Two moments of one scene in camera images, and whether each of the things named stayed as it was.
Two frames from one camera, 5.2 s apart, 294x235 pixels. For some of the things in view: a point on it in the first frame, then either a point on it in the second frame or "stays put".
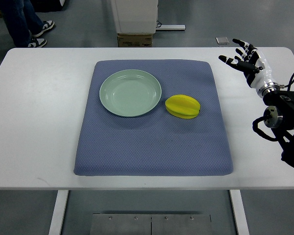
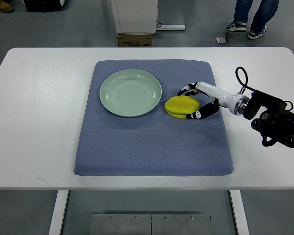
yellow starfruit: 182,106 stays put
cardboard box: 134,40 stays put
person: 24,23 -> 264,13
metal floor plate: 151,224 stays put
